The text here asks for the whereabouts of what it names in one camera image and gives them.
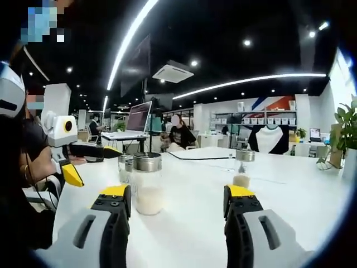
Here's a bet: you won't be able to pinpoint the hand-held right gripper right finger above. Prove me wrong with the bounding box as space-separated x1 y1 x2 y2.
223 184 315 268

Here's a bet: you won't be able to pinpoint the hanging black screen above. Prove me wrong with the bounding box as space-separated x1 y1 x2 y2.
120 35 152 96

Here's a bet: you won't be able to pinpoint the glass seasoning bottle white powder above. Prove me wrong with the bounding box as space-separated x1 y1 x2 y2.
118 154 134 184
132 152 165 216

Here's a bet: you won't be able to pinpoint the white worn chest device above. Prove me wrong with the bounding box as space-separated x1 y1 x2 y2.
0 61 26 118

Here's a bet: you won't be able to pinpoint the tall seasoning bottle cream grains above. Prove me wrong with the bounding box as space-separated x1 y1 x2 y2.
233 149 256 190

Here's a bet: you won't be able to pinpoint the open laptop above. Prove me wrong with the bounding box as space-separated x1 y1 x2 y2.
101 100 153 141

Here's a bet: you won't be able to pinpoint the brown paper bag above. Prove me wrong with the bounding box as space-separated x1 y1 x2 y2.
329 124 346 169

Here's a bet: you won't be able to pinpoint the ceiling air conditioner unit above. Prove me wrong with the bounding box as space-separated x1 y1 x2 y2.
152 64 195 84

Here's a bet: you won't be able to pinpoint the teal panel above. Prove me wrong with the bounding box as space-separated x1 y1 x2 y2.
149 116 163 132

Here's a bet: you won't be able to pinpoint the black laptop stand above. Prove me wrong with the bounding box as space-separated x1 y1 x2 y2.
122 136 150 155

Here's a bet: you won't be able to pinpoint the long ceiling light strip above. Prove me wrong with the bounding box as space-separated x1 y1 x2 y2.
107 0 160 90
172 73 327 101

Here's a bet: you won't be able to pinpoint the black power cable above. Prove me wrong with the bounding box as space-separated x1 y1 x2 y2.
166 150 238 161

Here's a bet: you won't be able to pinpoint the green potted plant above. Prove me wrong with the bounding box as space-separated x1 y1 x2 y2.
333 100 357 157

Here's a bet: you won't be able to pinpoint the person's left hand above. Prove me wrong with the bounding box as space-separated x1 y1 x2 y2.
41 147 88 180

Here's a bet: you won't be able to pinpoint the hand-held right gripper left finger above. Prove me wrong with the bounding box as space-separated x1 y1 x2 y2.
35 184 132 268

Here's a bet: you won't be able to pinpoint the white plant pot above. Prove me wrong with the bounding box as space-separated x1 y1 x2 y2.
341 147 357 180

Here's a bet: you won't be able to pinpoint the tall seasoning bottle brown powder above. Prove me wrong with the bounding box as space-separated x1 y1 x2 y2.
124 159 135 185

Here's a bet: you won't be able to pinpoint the storage shelf with white bins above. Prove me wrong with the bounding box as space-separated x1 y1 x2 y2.
211 110 298 126

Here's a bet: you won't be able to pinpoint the operator person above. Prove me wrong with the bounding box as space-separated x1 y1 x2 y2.
0 114 56 252

